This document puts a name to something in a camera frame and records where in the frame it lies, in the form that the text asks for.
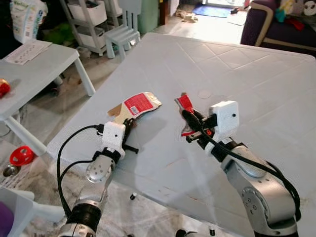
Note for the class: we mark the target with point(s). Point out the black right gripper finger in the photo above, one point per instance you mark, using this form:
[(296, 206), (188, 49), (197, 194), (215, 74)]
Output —
[(195, 137), (190, 118)]

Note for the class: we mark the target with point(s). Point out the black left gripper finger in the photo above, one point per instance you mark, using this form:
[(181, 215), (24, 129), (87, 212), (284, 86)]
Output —
[(130, 122)]

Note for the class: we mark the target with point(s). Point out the red and silver wrapper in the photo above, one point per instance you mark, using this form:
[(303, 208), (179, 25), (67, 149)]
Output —
[(185, 101)]

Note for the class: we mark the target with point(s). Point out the tan and red wrapper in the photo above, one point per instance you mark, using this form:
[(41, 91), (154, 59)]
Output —
[(138, 104)]

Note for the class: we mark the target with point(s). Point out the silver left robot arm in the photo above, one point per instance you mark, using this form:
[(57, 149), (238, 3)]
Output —
[(96, 173)]

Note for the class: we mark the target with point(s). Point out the purple plastic rubbish bin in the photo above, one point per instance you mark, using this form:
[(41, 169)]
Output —
[(4, 219)]

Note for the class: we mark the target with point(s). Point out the large white plastic table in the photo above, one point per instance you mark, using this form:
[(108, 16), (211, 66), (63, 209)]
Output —
[(222, 74)]

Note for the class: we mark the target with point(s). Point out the pale green child chair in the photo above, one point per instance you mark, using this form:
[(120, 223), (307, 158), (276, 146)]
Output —
[(123, 33)]

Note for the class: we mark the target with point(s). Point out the beige crumpled cloth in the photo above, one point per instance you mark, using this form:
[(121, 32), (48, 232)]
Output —
[(188, 16)]

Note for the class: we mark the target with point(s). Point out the light green cabinet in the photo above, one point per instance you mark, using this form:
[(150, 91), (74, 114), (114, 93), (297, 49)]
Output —
[(148, 17)]

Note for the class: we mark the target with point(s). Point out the blue floor mat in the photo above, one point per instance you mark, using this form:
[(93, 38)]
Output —
[(212, 11)]

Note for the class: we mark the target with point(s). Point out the red round toy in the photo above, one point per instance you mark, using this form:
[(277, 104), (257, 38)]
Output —
[(20, 156)]

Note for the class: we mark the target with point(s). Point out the small white plastic table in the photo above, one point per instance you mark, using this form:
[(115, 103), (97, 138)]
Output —
[(29, 74)]

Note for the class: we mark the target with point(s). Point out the green soft item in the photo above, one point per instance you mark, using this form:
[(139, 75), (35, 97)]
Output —
[(59, 34)]

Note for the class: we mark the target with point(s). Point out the dark purple sofa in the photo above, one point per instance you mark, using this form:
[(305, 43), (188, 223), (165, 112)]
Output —
[(276, 38)]

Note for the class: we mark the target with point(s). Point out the white shelf cart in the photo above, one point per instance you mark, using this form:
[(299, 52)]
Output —
[(91, 15)]

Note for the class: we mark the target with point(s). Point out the white plastic chair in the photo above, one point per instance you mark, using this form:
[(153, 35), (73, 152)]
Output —
[(24, 207)]

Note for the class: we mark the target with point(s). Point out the small metal bowl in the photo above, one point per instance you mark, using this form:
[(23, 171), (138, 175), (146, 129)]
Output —
[(9, 171)]

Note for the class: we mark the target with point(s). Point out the white printed paper sheet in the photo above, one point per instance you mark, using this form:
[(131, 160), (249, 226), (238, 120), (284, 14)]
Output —
[(27, 52)]

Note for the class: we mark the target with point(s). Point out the crumpled red snack wrapper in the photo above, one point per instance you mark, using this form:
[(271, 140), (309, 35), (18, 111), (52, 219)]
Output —
[(3, 88)]

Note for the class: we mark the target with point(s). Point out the teal plush toy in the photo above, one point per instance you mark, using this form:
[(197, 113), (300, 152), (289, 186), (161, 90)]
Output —
[(281, 15)]

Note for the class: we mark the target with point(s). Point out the small red cloth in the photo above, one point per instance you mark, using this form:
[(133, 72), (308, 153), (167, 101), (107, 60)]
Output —
[(295, 23)]

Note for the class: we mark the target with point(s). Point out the white printed plastic package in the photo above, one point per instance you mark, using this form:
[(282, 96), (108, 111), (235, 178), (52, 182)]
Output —
[(27, 19)]

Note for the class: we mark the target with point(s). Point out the panda plush toy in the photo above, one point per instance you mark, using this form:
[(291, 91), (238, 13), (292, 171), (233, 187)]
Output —
[(309, 7)]

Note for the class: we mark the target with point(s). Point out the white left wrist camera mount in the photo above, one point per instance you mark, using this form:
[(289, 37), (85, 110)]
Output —
[(112, 136)]

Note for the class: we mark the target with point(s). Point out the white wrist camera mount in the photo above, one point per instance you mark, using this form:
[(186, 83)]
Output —
[(112, 136), (226, 118)]

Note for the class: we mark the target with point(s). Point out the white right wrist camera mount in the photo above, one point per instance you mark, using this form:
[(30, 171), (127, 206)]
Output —
[(226, 118)]

